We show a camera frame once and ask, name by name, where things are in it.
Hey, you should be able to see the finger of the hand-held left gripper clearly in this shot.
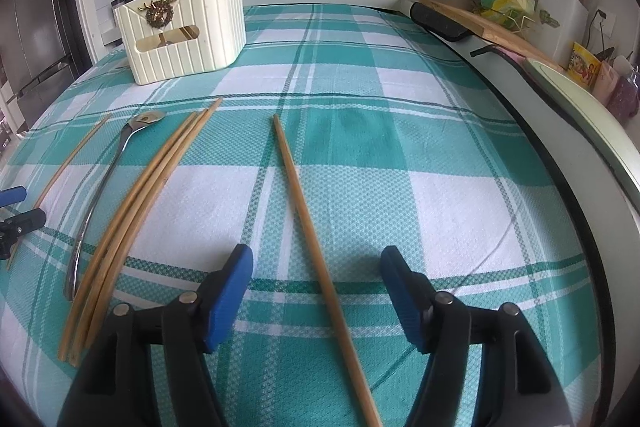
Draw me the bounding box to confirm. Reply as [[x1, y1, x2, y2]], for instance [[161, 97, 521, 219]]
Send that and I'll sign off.
[[0, 186, 27, 208], [0, 208, 47, 260]]

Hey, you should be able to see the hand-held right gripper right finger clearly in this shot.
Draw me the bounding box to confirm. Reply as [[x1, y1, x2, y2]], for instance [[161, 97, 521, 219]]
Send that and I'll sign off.
[[380, 245, 576, 427]]

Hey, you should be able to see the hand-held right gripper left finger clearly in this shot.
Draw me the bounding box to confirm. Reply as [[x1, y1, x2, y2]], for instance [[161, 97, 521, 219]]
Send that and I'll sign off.
[[57, 243, 255, 427]]

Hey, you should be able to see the bundle of three chopsticks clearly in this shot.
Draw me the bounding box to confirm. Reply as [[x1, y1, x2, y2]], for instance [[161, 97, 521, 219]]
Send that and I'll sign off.
[[80, 98, 223, 350]]

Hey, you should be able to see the metal fork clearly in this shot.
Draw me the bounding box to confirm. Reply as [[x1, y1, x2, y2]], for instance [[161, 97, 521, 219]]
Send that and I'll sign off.
[[65, 109, 167, 300]]

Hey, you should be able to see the cream ribbed utensil holder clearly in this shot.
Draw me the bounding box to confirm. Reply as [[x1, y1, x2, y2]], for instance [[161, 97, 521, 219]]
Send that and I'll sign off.
[[112, 0, 248, 85]]

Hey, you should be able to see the grey refrigerator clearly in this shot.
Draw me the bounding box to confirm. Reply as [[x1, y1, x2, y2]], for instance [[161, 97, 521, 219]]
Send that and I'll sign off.
[[0, 0, 83, 132]]

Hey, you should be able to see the light green cutting board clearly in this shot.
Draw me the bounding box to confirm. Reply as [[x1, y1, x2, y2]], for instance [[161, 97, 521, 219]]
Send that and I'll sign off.
[[524, 58, 640, 202]]

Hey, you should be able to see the wooden cutting board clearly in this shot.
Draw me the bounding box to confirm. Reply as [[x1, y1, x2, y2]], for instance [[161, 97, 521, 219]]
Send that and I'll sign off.
[[417, 0, 566, 74]]

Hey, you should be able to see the yellow printed cup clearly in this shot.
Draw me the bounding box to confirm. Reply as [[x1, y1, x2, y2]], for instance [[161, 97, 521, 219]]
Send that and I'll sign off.
[[567, 42, 603, 92]]

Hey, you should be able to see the purple soap bottle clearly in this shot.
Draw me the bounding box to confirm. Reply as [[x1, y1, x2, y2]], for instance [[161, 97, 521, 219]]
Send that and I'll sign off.
[[607, 67, 640, 128]]

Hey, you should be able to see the white knife block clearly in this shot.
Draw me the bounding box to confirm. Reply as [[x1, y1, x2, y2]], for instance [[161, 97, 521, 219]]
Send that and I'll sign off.
[[535, 0, 591, 58]]

